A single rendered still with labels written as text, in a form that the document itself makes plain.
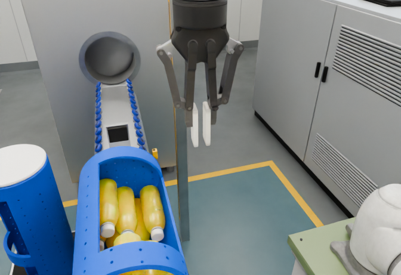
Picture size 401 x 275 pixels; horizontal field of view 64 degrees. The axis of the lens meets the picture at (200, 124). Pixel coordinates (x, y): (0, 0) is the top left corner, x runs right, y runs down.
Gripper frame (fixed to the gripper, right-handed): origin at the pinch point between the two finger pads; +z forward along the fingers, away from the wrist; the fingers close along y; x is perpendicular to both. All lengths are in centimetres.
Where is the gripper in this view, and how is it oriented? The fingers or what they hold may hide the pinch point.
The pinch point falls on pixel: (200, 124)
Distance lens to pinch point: 53.3
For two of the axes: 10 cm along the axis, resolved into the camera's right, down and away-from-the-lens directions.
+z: 0.0, 8.6, 5.0
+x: -1.8, -5.0, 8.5
